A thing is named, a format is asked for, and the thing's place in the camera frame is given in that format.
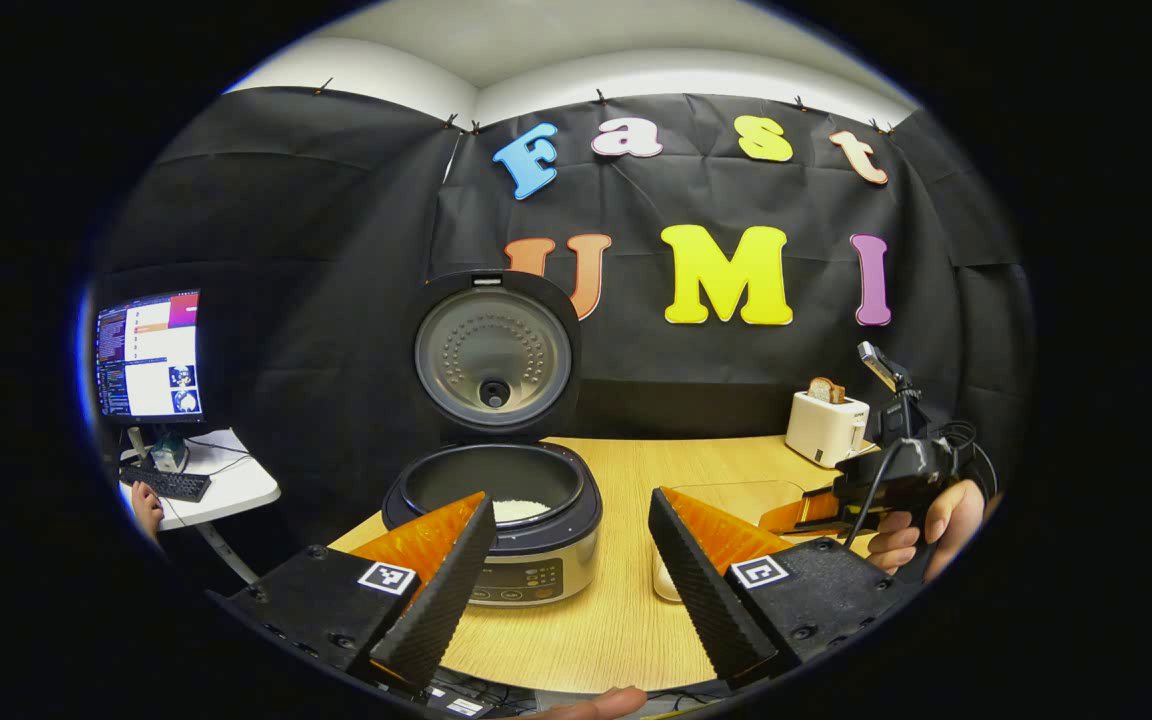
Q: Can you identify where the black device with white label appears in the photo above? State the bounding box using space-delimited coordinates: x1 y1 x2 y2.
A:
424 685 489 719

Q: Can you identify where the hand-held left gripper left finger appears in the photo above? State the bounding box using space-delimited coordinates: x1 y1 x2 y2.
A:
221 490 497 691

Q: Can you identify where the black backdrop cloth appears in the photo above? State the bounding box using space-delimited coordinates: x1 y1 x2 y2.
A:
86 85 1037 551

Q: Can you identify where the black keyboard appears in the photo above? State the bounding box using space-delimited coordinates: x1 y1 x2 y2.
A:
119 465 212 503

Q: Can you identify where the white toaster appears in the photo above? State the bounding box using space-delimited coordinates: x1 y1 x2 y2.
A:
785 390 871 469

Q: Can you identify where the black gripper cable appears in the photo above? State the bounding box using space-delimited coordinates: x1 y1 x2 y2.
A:
841 420 999 553

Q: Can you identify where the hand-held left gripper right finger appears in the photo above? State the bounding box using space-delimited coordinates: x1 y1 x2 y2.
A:
648 487 922 691

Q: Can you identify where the black silver rice cooker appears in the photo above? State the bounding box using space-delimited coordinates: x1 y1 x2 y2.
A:
381 268 604 608

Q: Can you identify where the white side table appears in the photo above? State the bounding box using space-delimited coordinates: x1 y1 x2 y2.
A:
118 430 282 586

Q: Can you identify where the computer monitor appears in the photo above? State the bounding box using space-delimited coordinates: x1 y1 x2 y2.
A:
94 290 205 426

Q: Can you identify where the clear glass dish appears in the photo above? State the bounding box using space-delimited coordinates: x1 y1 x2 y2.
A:
652 480 839 604

